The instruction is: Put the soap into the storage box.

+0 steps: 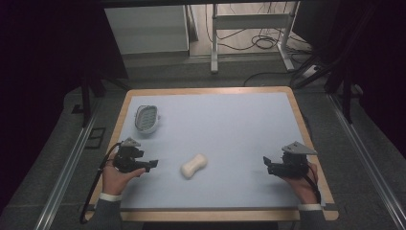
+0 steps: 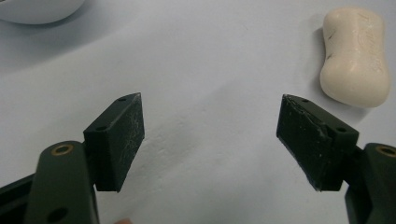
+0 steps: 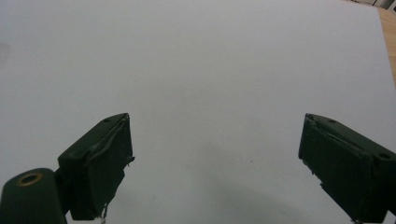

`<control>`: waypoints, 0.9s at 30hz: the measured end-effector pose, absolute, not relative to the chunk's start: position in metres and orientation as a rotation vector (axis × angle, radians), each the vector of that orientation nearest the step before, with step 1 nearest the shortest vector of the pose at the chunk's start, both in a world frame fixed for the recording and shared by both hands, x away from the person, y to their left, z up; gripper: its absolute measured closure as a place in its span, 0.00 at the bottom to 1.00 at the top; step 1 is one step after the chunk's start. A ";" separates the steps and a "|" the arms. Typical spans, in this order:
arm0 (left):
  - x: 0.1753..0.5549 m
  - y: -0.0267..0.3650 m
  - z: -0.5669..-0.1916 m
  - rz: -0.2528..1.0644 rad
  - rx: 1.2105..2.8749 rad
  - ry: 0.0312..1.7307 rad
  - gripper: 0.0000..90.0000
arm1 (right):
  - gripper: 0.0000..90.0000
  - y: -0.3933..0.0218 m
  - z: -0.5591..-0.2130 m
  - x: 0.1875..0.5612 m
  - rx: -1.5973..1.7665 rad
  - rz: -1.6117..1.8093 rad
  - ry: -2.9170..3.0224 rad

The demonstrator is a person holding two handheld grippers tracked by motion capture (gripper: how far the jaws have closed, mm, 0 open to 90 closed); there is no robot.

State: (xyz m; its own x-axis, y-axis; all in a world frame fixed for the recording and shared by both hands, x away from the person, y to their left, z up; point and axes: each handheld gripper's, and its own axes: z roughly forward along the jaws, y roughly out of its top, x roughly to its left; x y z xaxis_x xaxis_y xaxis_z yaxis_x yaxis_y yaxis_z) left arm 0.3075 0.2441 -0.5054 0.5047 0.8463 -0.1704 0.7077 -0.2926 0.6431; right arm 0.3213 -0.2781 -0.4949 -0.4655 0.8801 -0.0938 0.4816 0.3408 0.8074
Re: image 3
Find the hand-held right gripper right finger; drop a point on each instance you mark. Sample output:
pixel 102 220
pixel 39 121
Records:
pixel 345 174

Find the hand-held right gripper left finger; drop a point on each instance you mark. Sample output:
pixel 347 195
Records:
pixel 96 168

